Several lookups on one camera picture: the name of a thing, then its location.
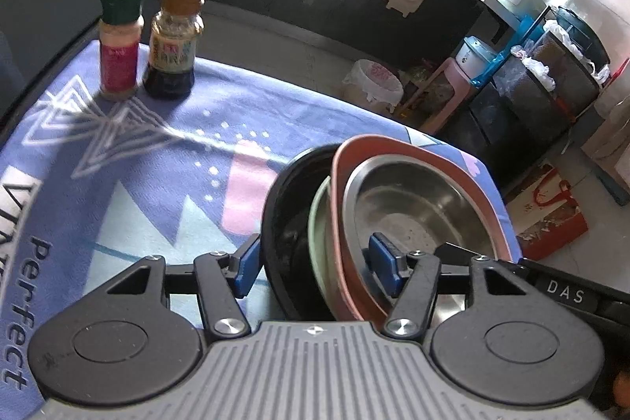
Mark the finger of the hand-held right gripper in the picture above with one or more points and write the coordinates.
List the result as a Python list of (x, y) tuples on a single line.
[(455, 252)]

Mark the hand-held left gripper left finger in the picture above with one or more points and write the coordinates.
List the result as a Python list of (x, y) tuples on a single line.
[(248, 262)]

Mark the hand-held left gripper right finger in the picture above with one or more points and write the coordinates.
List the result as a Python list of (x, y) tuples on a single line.
[(386, 265)]

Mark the black round bowl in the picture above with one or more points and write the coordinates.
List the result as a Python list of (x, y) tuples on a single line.
[(285, 228)]

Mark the stainless steel bowl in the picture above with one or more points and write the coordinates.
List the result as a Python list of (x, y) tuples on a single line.
[(418, 203)]

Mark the green round plate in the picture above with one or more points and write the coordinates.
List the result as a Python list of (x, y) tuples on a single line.
[(317, 243)]

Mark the pink rounded square plate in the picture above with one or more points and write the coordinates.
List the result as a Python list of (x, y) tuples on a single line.
[(418, 148)]

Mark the person's right hand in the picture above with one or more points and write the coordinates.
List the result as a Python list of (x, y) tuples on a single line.
[(623, 393)]

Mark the red gift bag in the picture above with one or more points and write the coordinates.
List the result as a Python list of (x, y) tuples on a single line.
[(546, 213)]

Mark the blue printed tablecloth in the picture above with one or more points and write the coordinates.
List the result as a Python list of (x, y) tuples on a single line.
[(147, 184)]

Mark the black drawer cabinet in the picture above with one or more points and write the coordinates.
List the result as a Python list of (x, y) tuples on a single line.
[(517, 115)]

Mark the beige bag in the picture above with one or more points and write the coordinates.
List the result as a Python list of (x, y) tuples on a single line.
[(610, 144)]

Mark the clear bag with groceries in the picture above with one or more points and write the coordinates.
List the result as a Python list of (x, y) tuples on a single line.
[(428, 90)]

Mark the pink plastic stool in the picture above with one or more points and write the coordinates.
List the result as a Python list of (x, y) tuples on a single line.
[(445, 80)]

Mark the trash bin with white bag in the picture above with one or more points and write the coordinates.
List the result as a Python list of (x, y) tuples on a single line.
[(374, 85)]

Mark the white container with blue lid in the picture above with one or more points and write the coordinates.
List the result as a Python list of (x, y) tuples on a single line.
[(475, 56)]

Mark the white plastic bag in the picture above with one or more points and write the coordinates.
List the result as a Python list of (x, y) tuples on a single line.
[(566, 43), (536, 65)]

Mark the blue plastic bag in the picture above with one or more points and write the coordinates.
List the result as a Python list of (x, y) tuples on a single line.
[(512, 51)]

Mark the brown cap soy sauce bottle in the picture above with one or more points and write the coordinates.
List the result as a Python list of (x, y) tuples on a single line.
[(172, 56)]

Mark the green cap spice bottle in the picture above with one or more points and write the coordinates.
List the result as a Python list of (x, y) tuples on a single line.
[(118, 61)]

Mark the dark round basin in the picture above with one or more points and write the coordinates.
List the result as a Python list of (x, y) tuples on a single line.
[(585, 34)]

